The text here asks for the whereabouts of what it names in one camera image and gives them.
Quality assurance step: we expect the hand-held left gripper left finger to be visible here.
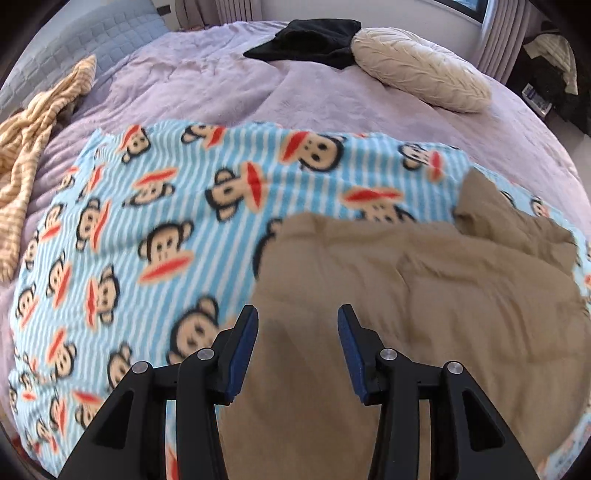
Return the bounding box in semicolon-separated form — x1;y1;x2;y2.
58;305;259;480

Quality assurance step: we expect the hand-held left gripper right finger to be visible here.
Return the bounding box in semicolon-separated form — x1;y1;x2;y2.
337;304;539;480

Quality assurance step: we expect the tan puffer jacket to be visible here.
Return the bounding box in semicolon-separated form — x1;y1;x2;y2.
221;167;591;480

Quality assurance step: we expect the monkey print striped blanket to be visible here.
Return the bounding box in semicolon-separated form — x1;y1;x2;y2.
8;119;591;480

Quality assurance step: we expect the purple bed cover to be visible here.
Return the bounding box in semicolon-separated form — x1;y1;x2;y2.
0;19;583;324

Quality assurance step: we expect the round cream cushion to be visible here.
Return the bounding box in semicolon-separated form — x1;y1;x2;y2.
351;28;492;114

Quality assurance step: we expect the yellow striped garment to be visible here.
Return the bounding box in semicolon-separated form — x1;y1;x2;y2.
0;54;98;283

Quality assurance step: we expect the black printed bag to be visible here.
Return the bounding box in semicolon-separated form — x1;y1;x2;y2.
524;83;552;116

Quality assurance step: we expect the black cloth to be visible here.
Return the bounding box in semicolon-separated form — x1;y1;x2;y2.
243;18;362;70

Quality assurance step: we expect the purple curtain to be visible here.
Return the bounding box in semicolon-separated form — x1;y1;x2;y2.
178;0;262;28
478;0;536;86

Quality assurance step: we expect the grey quilted headboard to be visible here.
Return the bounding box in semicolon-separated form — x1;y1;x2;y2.
0;0;167;112

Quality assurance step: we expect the cream hanging jacket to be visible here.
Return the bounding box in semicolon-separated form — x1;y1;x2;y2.
536;34;578;93

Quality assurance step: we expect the dark framed window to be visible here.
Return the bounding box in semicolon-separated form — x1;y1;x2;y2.
431;0;490;24

